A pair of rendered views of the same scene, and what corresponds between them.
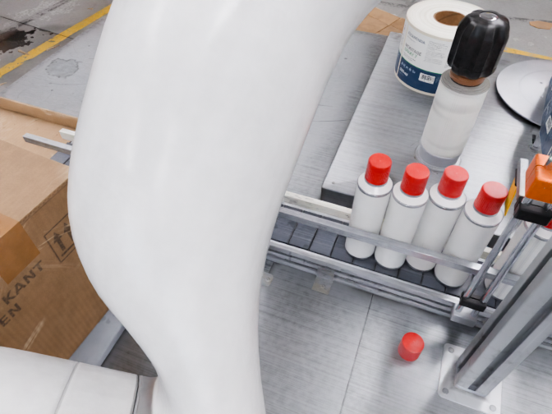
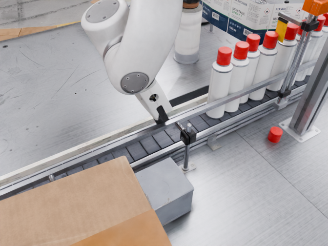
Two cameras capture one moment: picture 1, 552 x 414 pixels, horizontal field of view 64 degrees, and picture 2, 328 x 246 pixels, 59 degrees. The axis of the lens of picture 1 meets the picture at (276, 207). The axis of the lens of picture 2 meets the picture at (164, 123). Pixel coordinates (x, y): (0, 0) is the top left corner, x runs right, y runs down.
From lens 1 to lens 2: 0.47 m
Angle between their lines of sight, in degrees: 35
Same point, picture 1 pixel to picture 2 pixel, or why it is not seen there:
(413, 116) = not seen: hidden behind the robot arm
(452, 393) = (303, 138)
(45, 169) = (105, 172)
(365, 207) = (226, 81)
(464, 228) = (266, 61)
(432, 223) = (251, 70)
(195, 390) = not seen: outside the picture
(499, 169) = (212, 47)
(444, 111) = (190, 26)
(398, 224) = (241, 79)
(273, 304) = (209, 172)
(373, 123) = not seen: hidden behind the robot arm
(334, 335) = (247, 158)
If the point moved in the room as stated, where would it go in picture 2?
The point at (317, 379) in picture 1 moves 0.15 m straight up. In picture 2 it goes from (267, 180) to (284, 141)
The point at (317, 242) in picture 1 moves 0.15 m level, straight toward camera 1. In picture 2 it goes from (197, 126) to (242, 157)
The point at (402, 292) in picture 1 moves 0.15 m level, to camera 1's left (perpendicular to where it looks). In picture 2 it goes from (247, 117) to (221, 148)
